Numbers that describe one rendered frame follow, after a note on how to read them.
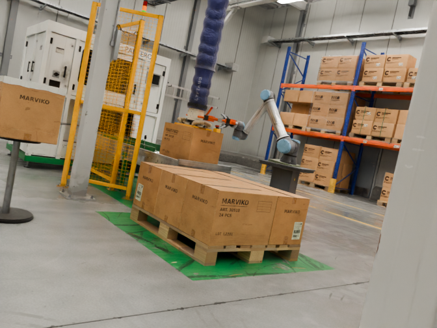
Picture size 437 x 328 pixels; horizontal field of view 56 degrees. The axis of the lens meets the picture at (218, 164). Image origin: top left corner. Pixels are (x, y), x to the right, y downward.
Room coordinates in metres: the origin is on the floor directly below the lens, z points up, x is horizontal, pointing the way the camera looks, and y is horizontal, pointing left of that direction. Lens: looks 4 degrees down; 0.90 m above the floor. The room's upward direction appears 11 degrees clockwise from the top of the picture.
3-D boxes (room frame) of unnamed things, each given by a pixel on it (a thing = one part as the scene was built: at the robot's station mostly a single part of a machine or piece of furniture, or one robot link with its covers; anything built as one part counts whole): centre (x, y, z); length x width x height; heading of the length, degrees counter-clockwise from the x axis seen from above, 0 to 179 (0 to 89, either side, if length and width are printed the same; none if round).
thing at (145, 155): (4.99, 1.12, 0.50); 2.31 x 0.05 x 0.19; 39
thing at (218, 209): (3.57, -0.06, 0.34); 1.20 x 1.00 x 0.40; 39
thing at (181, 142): (4.57, 0.35, 0.75); 0.60 x 0.40 x 0.40; 39
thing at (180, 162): (4.28, 0.13, 0.58); 0.70 x 0.03 x 0.06; 129
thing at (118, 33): (4.29, 1.31, 1.62); 0.20 x 0.05 x 0.30; 39
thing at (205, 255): (3.57, -0.06, 0.07); 1.20 x 1.00 x 0.14; 39
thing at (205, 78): (4.58, 0.36, 1.68); 0.22 x 0.22 x 1.04
